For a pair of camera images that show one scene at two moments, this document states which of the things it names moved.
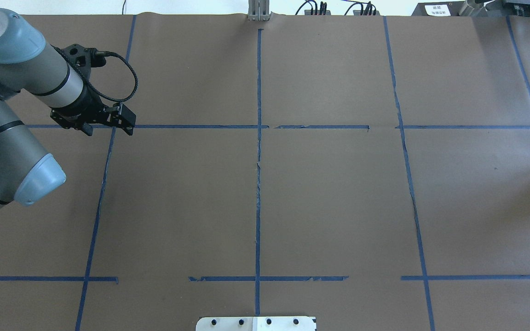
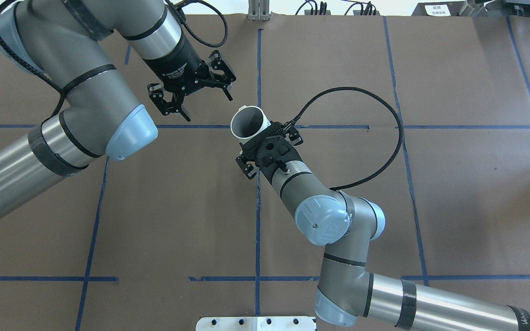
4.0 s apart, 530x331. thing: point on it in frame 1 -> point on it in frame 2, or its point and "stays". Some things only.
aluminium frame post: x=259 y=10 stays
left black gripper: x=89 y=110 -> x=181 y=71
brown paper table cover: x=378 y=173 stays
